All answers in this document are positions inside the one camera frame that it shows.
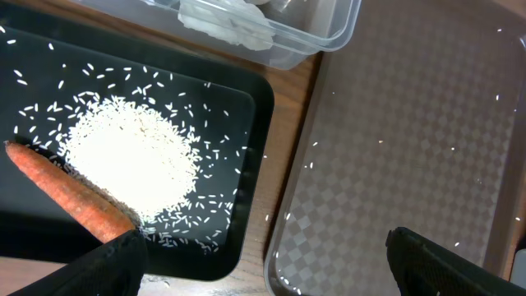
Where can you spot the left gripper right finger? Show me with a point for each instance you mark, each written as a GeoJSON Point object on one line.
{"type": "Point", "coordinates": [421, 267]}

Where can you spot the white tissue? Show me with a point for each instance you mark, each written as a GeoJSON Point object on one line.
{"type": "Point", "coordinates": [250, 34]}

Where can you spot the brown serving tray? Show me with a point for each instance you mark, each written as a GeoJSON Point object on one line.
{"type": "Point", "coordinates": [417, 122]}

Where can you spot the white rice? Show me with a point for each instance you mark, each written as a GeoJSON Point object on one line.
{"type": "Point", "coordinates": [134, 157]}

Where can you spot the black tray bin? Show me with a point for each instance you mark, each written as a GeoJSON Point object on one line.
{"type": "Point", "coordinates": [53, 70]}

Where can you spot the orange carrot piece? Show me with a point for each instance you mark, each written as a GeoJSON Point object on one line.
{"type": "Point", "coordinates": [95, 214]}

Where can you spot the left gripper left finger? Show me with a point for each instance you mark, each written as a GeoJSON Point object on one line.
{"type": "Point", "coordinates": [114, 268]}

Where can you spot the clear plastic bin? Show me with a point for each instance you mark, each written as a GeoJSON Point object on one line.
{"type": "Point", "coordinates": [302, 27]}

